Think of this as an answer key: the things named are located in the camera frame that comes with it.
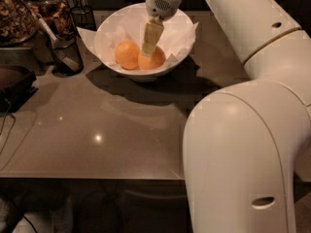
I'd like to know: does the orange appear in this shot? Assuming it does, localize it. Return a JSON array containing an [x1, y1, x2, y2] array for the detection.
[[138, 47, 166, 70], [115, 40, 140, 70]]

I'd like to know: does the black mesh cup rear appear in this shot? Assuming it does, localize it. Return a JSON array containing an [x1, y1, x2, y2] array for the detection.
[[70, 5, 96, 31]]

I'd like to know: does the metal serving scoop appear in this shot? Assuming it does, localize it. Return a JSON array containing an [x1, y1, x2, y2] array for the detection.
[[35, 14, 81, 72]]

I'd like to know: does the white ceramic bowl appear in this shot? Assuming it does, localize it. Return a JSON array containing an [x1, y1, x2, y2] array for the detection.
[[93, 2, 196, 83]]

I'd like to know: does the thin black cable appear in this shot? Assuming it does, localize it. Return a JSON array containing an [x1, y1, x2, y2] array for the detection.
[[0, 99, 17, 155]]

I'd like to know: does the white paper bowl liner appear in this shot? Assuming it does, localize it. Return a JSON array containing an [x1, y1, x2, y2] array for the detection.
[[76, 4, 199, 71]]

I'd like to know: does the glass jar of nuts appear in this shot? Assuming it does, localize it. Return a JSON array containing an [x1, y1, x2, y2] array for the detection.
[[0, 0, 38, 47]]

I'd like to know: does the black device with brown top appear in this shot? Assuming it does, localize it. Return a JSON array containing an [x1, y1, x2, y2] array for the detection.
[[0, 65, 36, 113]]

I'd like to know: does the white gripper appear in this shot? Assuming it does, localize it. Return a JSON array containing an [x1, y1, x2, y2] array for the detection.
[[141, 0, 182, 56]]

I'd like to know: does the black mesh cup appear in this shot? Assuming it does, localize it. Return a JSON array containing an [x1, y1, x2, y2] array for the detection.
[[47, 34, 84, 77], [70, 5, 96, 31]]

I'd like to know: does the black mesh cup front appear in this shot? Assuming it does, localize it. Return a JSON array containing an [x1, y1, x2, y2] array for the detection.
[[47, 34, 84, 77]]

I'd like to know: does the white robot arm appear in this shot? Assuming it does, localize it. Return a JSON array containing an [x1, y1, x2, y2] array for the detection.
[[183, 0, 311, 233]]

